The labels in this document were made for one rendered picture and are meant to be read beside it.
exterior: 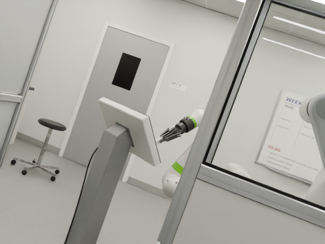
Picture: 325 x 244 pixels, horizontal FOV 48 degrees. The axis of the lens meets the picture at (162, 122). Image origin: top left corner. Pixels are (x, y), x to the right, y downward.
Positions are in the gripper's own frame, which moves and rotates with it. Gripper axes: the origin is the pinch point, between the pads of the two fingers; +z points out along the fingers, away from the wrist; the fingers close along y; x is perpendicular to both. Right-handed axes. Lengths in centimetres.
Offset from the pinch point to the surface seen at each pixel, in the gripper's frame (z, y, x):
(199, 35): -245, -235, 29
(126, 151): 20.0, -4.6, -2.5
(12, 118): 63, -53, -33
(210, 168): 49, 108, -55
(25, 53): 43, -46, -67
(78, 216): 58, -15, 27
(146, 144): 14.2, 11.0, -9.5
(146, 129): 13.1, 13.5, -19.2
